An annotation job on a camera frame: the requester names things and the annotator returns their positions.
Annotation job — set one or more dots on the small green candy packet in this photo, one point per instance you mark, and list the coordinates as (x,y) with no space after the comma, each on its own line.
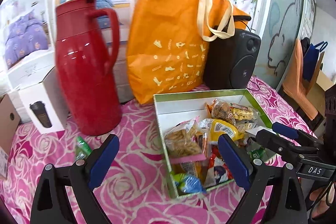
(82,149)

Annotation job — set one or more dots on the clear brown snack packet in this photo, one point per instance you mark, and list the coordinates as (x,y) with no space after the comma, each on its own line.
(220,109)

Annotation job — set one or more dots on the red thermos jug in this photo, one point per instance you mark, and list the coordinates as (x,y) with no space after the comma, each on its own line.
(88,41)

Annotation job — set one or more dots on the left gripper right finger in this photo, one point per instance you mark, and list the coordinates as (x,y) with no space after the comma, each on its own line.
(286,203)

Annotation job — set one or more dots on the bedding picture package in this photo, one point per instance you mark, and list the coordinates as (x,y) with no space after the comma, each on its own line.
(26,34)

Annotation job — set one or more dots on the brown cardboard box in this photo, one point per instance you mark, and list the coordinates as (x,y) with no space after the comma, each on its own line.
(9,120)

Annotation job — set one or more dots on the red twist snack packet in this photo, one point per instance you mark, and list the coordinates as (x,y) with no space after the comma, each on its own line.
(218,171)

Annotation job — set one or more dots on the person's right hand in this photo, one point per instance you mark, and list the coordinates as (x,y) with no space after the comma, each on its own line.
(322,206)

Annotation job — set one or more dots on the pink floral tablecloth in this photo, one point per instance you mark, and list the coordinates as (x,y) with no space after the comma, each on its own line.
(135,188)

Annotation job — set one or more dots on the orange hanging cloth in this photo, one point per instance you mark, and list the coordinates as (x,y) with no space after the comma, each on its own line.
(292,84)

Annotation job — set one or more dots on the yellow snack packet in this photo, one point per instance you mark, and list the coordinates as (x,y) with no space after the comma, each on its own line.
(217,127)

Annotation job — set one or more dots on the white cup product box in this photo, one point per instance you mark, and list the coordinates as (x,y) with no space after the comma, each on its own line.
(45,103)

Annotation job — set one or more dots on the blue green snack packet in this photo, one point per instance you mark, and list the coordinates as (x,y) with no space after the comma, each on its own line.
(187,183)

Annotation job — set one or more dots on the green white open box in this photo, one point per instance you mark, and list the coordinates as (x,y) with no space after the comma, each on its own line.
(174,108)

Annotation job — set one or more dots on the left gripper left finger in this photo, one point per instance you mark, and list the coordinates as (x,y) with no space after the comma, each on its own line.
(51,203)

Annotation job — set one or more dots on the black speaker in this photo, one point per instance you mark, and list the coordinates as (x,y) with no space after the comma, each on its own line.
(231,62)

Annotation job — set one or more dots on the blue paper bag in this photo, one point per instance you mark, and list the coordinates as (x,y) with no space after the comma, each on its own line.
(310,59)

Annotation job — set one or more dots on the pink edged noodle snack packet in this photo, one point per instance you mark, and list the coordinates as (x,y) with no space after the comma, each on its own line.
(186,142)

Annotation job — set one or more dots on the beige cracker packet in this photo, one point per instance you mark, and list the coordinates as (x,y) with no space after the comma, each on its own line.
(243,113)

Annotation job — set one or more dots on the orange tote bag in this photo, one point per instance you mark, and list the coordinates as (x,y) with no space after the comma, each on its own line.
(169,40)

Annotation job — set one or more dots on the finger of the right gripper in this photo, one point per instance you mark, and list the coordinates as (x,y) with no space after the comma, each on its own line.
(294,132)
(277,144)

